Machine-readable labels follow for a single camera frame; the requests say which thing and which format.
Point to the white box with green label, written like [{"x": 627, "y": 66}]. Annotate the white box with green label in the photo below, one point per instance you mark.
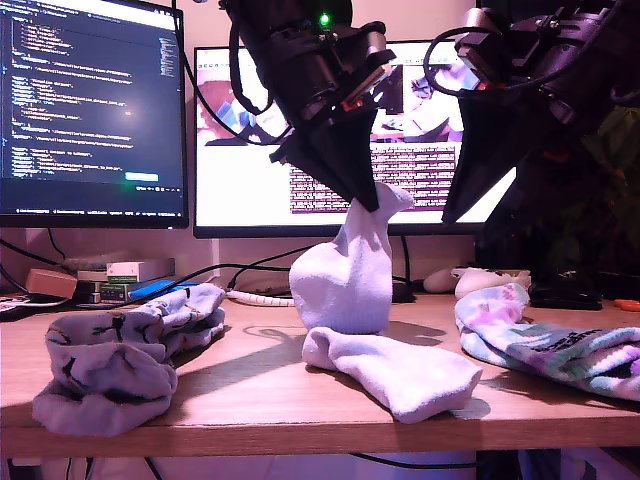
[{"x": 122, "y": 272}]

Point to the bright screen monitor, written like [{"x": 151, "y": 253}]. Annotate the bright screen monitor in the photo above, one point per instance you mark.
[{"x": 240, "y": 200}]

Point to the small tan box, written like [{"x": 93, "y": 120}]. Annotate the small tan box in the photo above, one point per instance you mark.
[{"x": 50, "y": 284}]

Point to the black flat case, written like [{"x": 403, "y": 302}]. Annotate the black flat case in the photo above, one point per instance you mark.
[{"x": 565, "y": 299}]

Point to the small orange object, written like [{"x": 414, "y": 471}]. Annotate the small orange object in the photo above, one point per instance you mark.
[{"x": 627, "y": 305}]

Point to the stack of small boxes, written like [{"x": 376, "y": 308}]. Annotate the stack of small boxes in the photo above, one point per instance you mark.
[{"x": 102, "y": 292}]

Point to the plain white sock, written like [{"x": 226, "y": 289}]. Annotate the plain white sock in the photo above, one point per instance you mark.
[
  {"x": 410, "y": 380},
  {"x": 345, "y": 285}
]

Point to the white rounded object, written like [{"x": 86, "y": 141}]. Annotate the white rounded object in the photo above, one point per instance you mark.
[{"x": 440, "y": 282}]

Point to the pastel tie-dye sock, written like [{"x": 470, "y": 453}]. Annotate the pastel tie-dye sock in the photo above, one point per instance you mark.
[
  {"x": 550, "y": 340},
  {"x": 615, "y": 390}
]

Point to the arm camera box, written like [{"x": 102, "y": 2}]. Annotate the arm camera box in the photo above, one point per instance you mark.
[
  {"x": 477, "y": 55},
  {"x": 372, "y": 42}
]

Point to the blue pouch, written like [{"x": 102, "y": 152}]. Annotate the blue pouch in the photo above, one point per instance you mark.
[{"x": 150, "y": 289}]

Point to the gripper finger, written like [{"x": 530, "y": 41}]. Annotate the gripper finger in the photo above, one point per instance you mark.
[
  {"x": 490, "y": 145},
  {"x": 545, "y": 195}
]

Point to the green potted plant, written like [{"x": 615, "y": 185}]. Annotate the green potted plant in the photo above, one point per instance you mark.
[{"x": 620, "y": 175}]

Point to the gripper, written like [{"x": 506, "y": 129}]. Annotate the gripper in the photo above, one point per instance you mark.
[{"x": 310, "y": 85}]

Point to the dark printed mat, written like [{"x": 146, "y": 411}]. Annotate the dark printed mat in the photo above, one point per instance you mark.
[{"x": 20, "y": 309}]

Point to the grey flat box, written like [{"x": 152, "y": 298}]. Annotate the grey flat box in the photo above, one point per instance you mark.
[{"x": 157, "y": 268}]

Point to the pale blue bird-print sock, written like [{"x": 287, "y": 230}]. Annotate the pale blue bird-print sock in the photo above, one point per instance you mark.
[
  {"x": 110, "y": 410},
  {"x": 190, "y": 305}
]

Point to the white game controller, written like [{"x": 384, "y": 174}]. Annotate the white game controller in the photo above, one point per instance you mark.
[{"x": 475, "y": 282}]

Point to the dark code monitor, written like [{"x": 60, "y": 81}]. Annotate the dark code monitor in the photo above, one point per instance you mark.
[{"x": 75, "y": 100}]

